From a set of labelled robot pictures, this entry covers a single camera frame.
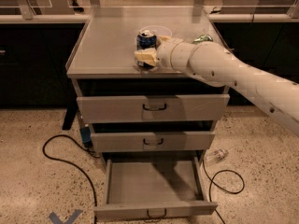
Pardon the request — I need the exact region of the grey bottom drawer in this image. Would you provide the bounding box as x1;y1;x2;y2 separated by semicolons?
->
94;155;217;221

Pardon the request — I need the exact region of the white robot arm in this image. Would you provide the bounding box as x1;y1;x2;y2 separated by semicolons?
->
135;38;299;135

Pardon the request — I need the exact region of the grey drawer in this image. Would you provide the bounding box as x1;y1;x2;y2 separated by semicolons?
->
91;132;215;152
77;94;229;123
94;155;217;221

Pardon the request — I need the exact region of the grey middle drawer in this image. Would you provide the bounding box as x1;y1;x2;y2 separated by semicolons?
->
91;132;215;152

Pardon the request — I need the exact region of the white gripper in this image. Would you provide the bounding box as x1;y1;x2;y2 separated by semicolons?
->
134;35;196;73

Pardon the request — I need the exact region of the clear plastic bottle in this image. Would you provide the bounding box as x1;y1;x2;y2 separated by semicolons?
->
205;149;229;164

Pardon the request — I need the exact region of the grey top drawer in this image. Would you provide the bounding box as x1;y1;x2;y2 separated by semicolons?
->
77;94;229;123

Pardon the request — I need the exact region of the black cable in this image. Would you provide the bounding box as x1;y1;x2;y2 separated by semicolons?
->
42;134;101;224
202;160;246;224

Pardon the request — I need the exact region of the blue power adapter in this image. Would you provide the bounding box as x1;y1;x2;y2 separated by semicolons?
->
80;127;93;148

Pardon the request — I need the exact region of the white ceramic bowl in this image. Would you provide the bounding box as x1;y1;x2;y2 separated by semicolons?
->
139;25;172;37

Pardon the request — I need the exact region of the blue pepsi can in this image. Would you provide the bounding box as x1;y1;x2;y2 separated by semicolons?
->
136;33;157;69

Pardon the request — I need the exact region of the grey metal drawer cabinet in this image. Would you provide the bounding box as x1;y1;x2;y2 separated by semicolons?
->
67;7;228;163

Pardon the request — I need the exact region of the dark right counter cabinet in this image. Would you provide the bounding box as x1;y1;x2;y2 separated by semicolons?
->
208;13;299;106

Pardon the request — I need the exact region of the black cable right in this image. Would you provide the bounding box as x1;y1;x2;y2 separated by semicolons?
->
202;160;246;224

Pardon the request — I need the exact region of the green soda can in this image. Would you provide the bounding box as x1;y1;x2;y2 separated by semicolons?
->
193;34;213;44

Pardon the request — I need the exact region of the dark counter cabinet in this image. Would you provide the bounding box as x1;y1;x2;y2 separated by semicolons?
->
208;13;299;106
0;21;84;108

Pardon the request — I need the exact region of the black cable left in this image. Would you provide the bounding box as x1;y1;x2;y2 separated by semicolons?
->
42;134;101;224

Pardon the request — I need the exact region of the dark left counter cabinet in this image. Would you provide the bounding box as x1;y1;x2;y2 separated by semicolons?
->
0;21;84;108

